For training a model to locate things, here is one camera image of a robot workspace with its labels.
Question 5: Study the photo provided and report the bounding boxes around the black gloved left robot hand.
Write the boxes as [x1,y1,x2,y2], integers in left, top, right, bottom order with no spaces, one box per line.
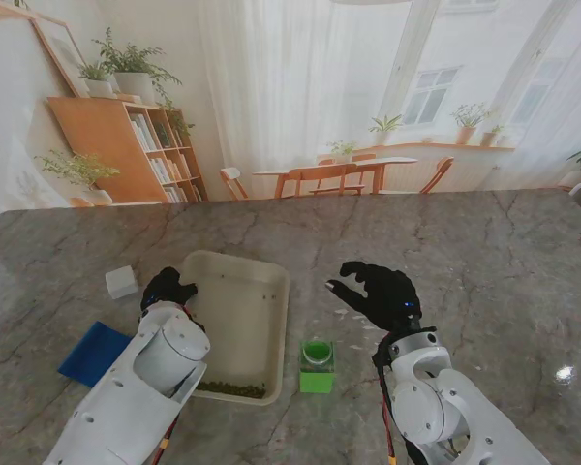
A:
[139,265,199,314]

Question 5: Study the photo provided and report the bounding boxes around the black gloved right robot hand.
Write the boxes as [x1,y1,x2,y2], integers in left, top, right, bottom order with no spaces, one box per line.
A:
[324,261,423,335]

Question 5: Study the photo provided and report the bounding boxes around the white square jar lid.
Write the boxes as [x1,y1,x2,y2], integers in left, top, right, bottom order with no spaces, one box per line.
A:
[105,264,140,300]

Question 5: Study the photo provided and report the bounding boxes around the cream baking tray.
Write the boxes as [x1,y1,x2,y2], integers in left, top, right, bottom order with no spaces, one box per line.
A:
[179,249,291,407]

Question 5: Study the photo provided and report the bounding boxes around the blue plastic scraper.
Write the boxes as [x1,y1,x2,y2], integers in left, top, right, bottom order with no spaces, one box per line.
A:
[56,321,133,388]

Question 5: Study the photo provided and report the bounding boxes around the green square jar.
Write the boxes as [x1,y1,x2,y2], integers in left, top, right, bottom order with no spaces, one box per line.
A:
[298,338,337,394]

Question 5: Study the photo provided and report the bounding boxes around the scattered green beans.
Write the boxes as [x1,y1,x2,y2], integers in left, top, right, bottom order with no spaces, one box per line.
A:
[196,275,278,400]

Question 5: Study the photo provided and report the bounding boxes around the printed room backdrop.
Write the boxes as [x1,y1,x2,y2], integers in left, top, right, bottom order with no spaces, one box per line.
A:
[0,0,581,214]

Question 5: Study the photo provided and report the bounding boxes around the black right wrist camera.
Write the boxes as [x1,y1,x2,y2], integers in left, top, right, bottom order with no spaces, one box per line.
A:
[371,338,391,370]

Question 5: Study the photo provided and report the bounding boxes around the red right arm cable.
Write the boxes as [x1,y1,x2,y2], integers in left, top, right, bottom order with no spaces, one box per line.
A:
[378,365,399,465]

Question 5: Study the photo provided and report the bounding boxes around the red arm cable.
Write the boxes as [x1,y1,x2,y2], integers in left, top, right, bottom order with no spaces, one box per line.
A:
[378,365,399,465]
[150,302,207,465]

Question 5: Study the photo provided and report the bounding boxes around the red left arm cable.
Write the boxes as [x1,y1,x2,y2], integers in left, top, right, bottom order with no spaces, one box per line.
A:
[150,302,207,465]

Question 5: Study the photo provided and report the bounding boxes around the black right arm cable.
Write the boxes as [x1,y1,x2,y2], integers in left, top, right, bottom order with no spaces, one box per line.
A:
[401,435,425,465]

